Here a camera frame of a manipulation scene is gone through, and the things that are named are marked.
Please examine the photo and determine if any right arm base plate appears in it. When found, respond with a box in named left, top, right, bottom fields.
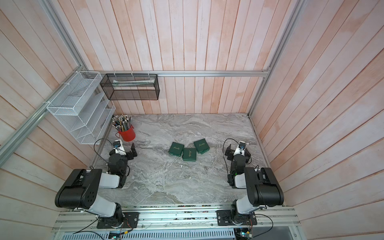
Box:
left=216, top=210, right=257, bottom=226

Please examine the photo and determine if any pencils bundle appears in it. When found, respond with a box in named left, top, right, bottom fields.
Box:
left=112, top=115, right=132, bottom=132

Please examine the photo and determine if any right green jewelry box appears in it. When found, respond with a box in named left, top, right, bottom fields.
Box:
left=194, top=139, right=210, bottom=154

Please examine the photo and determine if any left green jewelry box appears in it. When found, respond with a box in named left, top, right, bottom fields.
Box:
left=168, top=142, right=185, bottom=157

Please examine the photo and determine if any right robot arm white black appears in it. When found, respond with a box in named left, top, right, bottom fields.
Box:
left=223, top=141, right=284, bottom=225

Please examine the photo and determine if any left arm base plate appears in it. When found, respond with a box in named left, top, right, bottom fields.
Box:
left=97, top=212, right=140, bottom=229

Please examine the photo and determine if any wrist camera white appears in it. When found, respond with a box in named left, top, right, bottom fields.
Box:
left=113, top=140, right=126, bottom=156
left=234, top=141, right=247, bottom=156

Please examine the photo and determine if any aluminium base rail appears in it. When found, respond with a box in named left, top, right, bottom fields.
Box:
left=52, top=204, right=301, bottom=233

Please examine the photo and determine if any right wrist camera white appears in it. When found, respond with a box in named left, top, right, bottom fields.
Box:
left=234, top=141, right=247, bottom=156

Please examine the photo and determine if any red pencil cup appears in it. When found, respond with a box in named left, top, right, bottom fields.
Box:
left=118, top=126, right=136, bottom=142

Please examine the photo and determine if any aluminium frame rail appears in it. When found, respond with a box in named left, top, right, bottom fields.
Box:
left=84, top=70, right=269, bottom=77

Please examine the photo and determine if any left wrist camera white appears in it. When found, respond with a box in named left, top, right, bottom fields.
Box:
left=113, top=140, right=126, bottom=156

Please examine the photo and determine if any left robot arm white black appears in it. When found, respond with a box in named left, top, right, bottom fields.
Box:
left=55, top=140, right=138, bottom=228

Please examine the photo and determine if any green jewelry box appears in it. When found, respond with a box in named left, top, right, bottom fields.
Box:
left=168, top=142, right=185, bottom=157
left=194, top=139, right=210, bottom=154

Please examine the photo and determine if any black mesh basket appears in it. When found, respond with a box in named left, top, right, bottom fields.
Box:
left=101, top=73, right=160, bottom=101

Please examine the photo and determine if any white wire mesh shelf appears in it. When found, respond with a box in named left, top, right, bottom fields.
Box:
left=47, top=71, right=116, bottom=145

